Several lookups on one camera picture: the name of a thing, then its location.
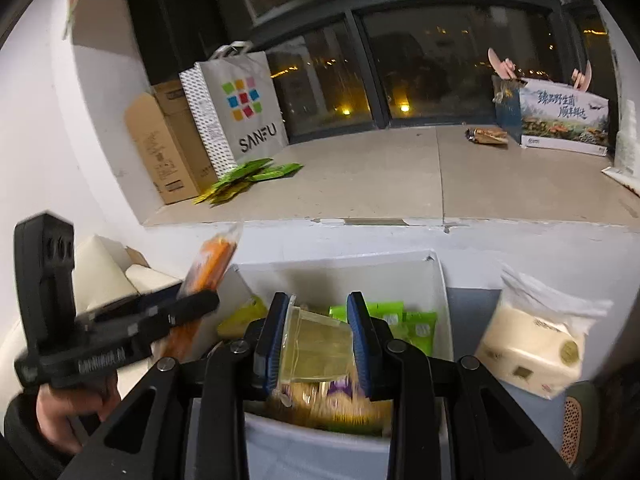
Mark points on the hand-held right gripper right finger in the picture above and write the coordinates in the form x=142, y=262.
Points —
x=359, y=345

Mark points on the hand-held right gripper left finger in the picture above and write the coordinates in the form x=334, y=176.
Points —
x=277, y=350

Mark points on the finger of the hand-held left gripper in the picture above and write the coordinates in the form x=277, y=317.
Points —
x=195, y=305

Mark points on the clear yellowish snack packet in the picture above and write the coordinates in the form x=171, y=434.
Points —
x=317, y=345

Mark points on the orange snack packet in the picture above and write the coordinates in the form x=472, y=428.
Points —
x=210, y=265

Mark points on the yellow snack packet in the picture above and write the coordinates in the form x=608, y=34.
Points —
x=240, y=317

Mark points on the white storage bin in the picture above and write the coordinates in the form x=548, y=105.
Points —
x=350, y=272

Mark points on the person's left forearm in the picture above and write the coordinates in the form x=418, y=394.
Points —
x=20, y=440

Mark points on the person's left hand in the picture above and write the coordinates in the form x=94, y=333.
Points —
x=57, y=415

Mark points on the green snack packet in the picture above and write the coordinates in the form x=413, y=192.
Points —
x=420, y=330
x=385, y=312

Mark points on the beige snack packet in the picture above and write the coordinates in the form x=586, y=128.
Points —
x=305, y=400

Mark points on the pile of green yellow packets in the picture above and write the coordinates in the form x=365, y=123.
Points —
x=250, y=175

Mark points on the brown cardboard box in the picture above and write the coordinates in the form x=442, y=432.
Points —
x=165, y=160

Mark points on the tissue pack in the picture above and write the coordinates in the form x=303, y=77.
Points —
x=530, y=345

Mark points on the white paper shopping bag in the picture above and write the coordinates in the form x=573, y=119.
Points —
x=240, y=110

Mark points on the brown perforated object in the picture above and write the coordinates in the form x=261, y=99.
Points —
x=572, y=425

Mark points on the brown snack packet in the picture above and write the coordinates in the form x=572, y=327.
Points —
x=487, y=136

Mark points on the dark blue gift box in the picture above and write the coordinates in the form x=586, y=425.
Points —
x=507, y=110

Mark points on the white landscape printed box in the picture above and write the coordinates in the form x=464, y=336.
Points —
x=565, y=120

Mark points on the pink ornament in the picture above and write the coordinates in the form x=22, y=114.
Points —
x=581, y=76
x=501, y=65

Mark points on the white packaging foam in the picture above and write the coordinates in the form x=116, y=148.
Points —
x=627, y=150

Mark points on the dark window frame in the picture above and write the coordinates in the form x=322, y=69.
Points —
x=360, y=15

